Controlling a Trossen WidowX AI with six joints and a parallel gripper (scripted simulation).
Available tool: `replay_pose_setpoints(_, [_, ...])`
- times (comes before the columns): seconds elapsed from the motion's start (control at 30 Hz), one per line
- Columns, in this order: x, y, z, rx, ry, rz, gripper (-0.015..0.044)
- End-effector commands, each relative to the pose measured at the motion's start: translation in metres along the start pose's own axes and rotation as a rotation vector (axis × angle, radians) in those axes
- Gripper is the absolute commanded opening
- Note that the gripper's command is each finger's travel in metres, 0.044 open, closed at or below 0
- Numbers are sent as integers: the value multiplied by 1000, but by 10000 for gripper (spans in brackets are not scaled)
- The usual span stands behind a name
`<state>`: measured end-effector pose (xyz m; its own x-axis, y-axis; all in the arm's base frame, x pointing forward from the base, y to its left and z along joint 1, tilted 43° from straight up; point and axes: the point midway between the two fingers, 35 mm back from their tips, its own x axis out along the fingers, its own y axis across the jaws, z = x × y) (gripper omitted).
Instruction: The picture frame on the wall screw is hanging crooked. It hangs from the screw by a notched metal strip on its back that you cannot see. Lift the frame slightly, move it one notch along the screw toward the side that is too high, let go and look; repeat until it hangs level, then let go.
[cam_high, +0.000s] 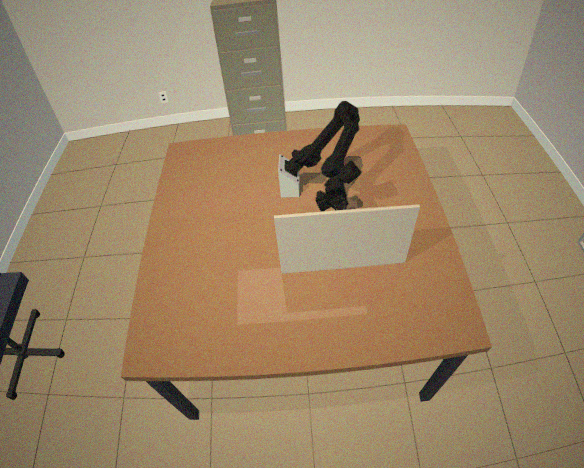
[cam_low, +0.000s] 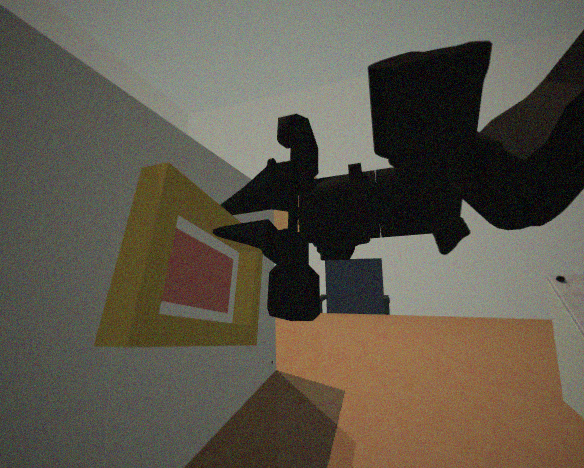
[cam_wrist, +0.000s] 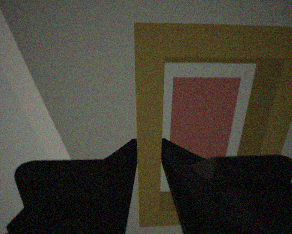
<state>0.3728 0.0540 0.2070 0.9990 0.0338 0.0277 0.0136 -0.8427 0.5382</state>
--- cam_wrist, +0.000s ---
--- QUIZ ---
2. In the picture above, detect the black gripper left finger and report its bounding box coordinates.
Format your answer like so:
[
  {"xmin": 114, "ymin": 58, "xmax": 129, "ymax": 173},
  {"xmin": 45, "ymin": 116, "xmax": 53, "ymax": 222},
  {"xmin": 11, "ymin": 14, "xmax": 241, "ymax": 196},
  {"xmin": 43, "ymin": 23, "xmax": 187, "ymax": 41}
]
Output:
[{"xmin": 14, "ymin": 139, "xmax": 137, "ymax": 234}]

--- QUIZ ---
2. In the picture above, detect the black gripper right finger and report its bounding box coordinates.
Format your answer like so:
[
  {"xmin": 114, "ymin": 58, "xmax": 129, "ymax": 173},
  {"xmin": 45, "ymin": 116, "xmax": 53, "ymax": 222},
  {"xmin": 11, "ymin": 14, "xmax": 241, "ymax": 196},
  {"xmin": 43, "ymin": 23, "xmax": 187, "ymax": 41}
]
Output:
[{"xmin": 161, "ymin": 138, "xmax": 292, "ymax": 234}]

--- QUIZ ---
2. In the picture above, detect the grey wall panel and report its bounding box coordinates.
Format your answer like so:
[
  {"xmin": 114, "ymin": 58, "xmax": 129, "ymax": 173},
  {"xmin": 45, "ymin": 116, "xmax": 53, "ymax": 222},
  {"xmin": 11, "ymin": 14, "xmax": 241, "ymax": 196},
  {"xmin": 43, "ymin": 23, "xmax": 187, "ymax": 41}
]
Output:
[{"xmin": 0, "ymin": 0, "xmax": 292, "ymax": 160}]

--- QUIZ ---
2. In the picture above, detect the olive-gold picture frame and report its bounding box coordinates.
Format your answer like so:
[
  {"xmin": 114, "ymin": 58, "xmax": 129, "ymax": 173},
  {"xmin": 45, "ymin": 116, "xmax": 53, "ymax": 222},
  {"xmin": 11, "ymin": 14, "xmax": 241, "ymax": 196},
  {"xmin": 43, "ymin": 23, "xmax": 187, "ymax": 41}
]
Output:
[{"xmin": 134, "ymin": 23, "xmax": 292, "ymax": 227}]

